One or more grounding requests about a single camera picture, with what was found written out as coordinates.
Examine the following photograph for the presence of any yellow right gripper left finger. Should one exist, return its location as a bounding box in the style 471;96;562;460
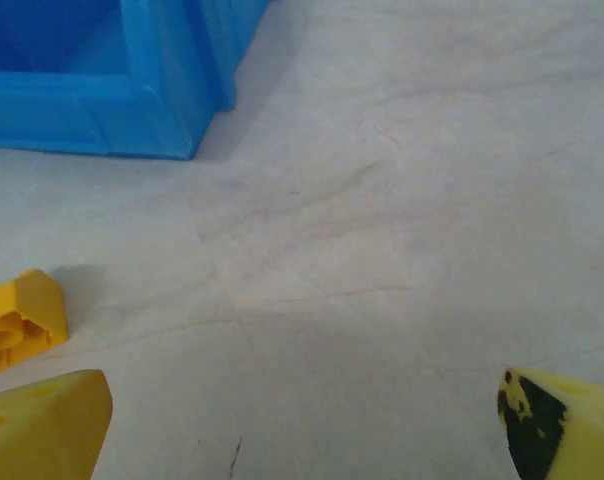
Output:
0;369;115;480

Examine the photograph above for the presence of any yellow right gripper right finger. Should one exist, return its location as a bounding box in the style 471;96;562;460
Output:
496;368;604;480

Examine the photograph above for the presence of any yellow sloped lego brick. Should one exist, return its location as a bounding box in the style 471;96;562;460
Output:
0;268;69;375

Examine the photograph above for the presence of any blue three-compartment plastic bin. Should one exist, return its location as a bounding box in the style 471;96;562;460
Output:
0;0;273;162

